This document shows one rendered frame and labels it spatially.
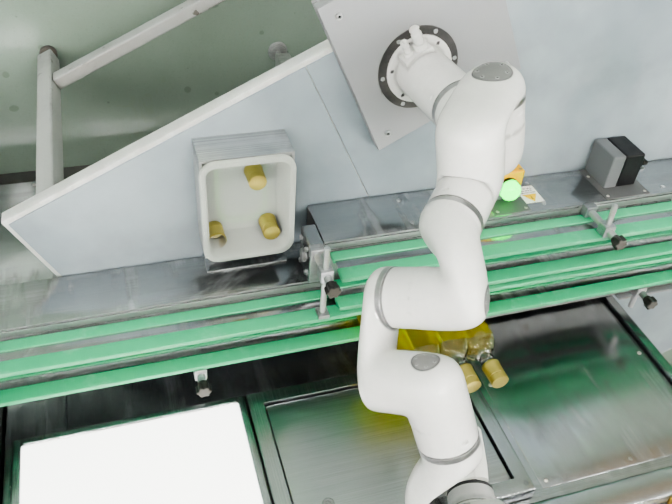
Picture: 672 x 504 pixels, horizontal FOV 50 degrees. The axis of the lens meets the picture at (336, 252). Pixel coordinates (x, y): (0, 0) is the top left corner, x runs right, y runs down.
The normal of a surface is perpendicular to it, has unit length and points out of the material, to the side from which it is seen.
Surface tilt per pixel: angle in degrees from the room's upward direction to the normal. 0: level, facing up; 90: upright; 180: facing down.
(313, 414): 90
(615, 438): 90
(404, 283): 88
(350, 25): 3
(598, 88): 0
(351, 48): 3
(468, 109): 91
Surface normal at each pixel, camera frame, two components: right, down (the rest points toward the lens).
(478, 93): -0.20, -0.73
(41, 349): 0.07, -0.76
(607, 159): -0.95, 0.15
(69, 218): 0.29, 0.63
